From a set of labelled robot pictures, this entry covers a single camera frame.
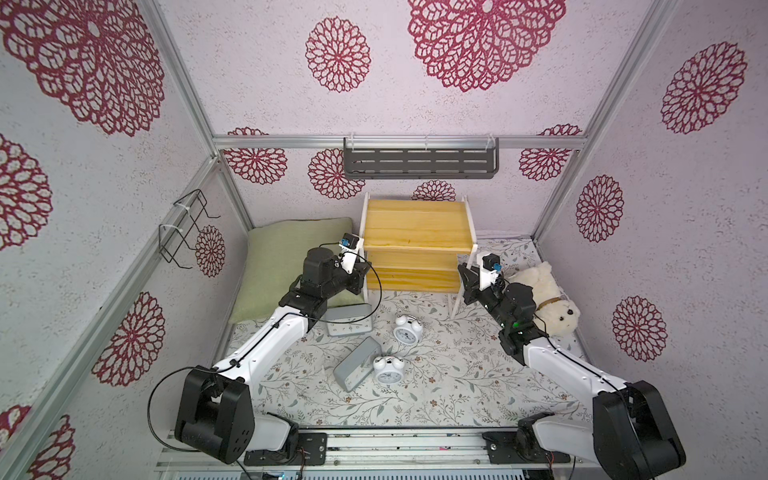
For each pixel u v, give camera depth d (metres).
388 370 0.80
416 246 0.74
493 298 0.70
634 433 0.41
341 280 0.70
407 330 0.87
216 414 0.41
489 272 0.68
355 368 0.79
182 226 0.77
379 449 0.75
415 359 0.90
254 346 0.48
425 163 0.93
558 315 0.90
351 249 0.68
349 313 0.89
